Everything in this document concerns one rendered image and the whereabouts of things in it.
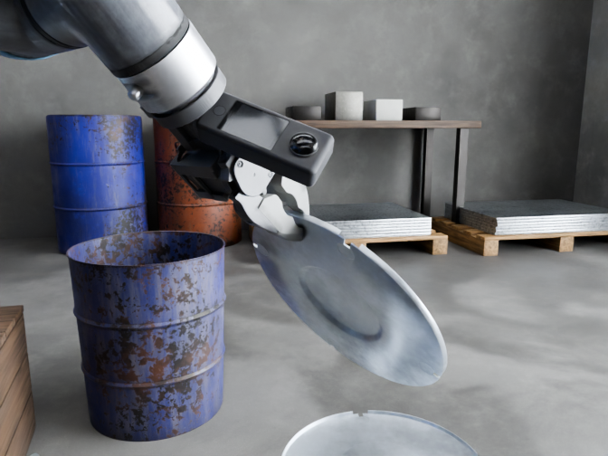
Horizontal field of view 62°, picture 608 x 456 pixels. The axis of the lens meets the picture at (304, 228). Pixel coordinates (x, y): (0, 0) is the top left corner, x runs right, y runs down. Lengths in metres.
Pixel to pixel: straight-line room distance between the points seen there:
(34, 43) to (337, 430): 0.67
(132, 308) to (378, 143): 3.24
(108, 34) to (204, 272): 0.99
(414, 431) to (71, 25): 0.73
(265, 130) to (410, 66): 3.98
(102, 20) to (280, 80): 3.70
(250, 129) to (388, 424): 0.59
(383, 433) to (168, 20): 0.67
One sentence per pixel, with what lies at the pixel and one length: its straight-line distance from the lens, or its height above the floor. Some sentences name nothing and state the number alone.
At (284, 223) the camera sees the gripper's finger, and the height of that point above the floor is 0.70.
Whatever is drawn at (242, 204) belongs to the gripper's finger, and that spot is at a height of 0.73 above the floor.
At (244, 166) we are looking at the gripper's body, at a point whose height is 0.77.
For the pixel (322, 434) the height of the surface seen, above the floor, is 0.33.
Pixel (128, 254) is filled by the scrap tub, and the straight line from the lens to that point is 1.69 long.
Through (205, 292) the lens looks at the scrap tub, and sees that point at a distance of 1.37.
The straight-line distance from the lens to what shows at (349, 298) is 0.62.
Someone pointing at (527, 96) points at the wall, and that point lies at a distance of 4.91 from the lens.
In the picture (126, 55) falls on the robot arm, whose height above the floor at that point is 0.85.
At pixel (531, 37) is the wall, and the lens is 4.96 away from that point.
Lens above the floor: 0.80
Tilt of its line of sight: 11 degrees down
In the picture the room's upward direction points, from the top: straight up
